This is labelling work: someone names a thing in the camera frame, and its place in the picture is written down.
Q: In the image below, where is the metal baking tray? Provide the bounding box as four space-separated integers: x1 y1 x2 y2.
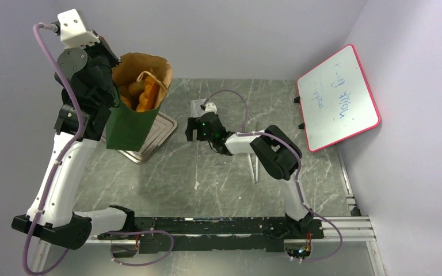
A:
101 108 178 164

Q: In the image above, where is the green paper bag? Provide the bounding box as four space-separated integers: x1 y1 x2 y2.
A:
105 52 172 151

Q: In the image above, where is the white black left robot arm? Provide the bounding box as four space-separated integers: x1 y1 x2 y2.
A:
12 38 136 250

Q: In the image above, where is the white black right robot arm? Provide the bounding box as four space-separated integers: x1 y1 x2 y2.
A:
185 112 314 238

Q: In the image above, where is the orange fake bread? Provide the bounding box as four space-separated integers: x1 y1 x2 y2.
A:
120 76 161 112

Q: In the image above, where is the clear plastic packet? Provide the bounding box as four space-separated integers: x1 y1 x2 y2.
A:
190 98 206 117

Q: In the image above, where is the pink framed whiteboard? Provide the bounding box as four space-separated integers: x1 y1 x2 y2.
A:
296 44 381 152

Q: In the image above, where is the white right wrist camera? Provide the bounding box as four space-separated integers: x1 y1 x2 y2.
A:
200 102 218 115

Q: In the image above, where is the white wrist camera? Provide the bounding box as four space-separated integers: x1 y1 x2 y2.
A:
200 102 218 115
57 9 100 49

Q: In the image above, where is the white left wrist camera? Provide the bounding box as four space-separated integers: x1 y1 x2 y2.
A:
57 9 100 49

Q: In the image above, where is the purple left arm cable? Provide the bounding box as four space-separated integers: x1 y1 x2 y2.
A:
22 22 92 276

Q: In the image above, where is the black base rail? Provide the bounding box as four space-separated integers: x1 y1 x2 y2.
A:
97 216 324 254

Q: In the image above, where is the aluminium frame rail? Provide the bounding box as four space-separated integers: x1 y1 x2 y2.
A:
29 160 384 275

